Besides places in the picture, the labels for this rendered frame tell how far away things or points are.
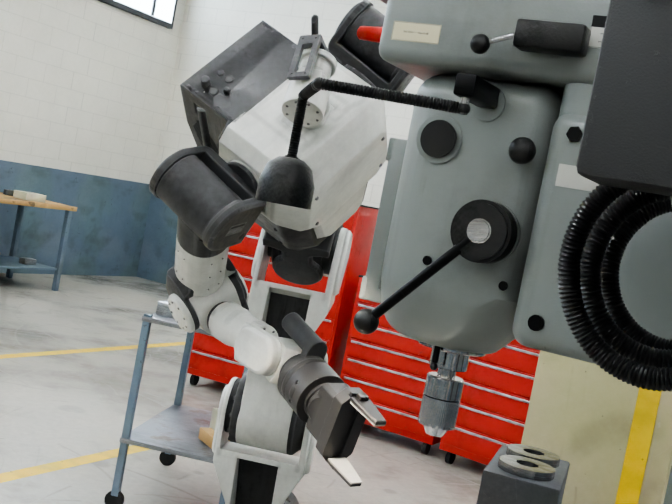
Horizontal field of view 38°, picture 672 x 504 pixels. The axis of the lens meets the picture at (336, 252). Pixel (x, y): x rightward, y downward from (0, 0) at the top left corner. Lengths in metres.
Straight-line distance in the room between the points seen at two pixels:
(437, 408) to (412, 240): 0.22
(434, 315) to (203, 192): 0.52
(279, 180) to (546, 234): 0.34
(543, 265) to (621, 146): 0.29
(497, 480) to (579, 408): 1.41
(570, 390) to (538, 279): 1.91
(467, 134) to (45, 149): 10.35
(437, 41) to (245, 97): 0.57
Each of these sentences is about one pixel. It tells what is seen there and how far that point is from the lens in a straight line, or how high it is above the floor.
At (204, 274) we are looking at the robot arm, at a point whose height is 1.29.
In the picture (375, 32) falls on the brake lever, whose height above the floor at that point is 1.70.
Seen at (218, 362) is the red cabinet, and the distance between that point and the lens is 6.84.
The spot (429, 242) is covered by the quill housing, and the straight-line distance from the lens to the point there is 1.15.
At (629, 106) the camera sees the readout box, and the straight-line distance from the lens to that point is 0.82.
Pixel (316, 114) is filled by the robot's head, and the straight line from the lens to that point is 1.53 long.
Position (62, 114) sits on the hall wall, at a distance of 11.51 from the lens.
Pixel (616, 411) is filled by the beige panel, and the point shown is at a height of 1.02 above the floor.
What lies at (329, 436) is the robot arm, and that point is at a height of 1.12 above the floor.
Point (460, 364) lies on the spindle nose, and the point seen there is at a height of 1.29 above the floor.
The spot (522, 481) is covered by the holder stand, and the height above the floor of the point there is 1.09.
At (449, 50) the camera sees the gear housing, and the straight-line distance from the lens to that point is 1.15.
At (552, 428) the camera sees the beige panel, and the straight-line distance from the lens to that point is 3.01.
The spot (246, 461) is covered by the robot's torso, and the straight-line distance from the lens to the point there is 2.02.
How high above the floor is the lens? 1.46
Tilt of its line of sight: 3 degrees down
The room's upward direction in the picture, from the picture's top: 11 degrees clockwise
